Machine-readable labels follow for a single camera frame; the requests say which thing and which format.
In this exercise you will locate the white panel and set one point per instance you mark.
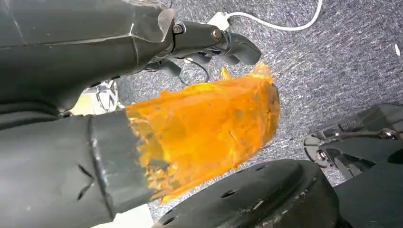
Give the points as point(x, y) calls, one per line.
point(126, 218)

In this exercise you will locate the pale printed object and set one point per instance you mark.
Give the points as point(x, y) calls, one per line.
point(94, 100)

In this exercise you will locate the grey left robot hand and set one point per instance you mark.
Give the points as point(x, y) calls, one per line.
point(63, 47)

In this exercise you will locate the white charger plug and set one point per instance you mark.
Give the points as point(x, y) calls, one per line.
point(218, 20)

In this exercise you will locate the white scrap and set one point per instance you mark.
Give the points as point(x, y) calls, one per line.
point(397, 49)

